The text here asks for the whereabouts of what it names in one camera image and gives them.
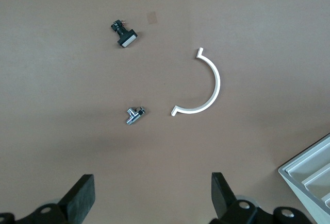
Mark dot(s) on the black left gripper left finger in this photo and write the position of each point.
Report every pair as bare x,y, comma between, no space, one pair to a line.
77,200

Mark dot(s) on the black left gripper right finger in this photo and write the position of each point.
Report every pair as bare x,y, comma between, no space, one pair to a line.
224,200

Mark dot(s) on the white drawer cabinet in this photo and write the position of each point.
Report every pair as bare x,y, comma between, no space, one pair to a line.
309,175

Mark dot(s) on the upper metal button part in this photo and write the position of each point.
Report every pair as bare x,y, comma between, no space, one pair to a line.
132,116

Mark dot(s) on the black pushbutton with square white cap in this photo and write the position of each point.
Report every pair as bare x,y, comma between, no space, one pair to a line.
126,38

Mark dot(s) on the white semicircular plastic bracket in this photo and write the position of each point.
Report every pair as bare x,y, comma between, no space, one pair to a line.
217,79

